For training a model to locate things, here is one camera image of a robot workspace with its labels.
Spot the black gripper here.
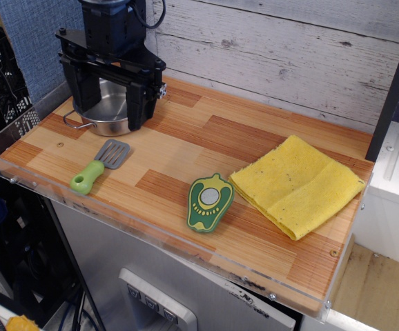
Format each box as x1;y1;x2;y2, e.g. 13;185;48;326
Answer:
56;6;166;131

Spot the small steel pot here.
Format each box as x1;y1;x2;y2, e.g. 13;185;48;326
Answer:
63;79;130;137

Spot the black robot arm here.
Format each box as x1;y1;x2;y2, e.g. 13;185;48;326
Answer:
56;1;166;137

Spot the yellow cloth napkin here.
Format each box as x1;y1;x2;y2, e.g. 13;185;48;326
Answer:
229;135;366;241

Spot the black plastic crate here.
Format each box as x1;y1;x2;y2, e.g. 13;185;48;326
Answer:
0;37;32;123

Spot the clear acrylic table guard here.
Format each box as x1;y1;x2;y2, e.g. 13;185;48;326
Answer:
0;81;375;324

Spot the green toy bell pepper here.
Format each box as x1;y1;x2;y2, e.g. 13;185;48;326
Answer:
186;173;235;232

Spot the stainless steel cabinet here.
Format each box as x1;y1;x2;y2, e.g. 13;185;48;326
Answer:
52;202;300;330

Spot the toy spatula green handle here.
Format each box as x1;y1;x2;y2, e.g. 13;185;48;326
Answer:
70;139;130;195

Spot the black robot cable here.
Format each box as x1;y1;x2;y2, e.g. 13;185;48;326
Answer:
130;0;167;30

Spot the black vertical post right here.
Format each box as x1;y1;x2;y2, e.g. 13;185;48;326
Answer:
369;0;399;162

